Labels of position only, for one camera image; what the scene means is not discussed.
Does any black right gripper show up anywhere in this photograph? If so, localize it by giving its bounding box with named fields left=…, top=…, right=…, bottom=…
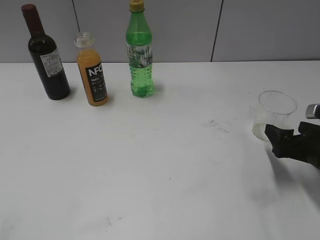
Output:
left=264, top=103, right=320, bottom=169

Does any transparent plastic cup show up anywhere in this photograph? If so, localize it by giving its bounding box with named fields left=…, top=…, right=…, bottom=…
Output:
left=252, top=90, right=298, bottom=141

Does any NFC orange juice bottle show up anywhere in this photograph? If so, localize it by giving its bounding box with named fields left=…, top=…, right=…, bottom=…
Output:
left=74, top=32, right=108, bottom=107

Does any green soda bottle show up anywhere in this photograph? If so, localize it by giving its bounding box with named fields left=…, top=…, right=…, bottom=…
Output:
left=125, top=0, right=155, bottom=98

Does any dark red wine bottle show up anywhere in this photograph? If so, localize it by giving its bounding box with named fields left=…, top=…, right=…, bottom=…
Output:
left=21, top=4, right=71, bottom=100

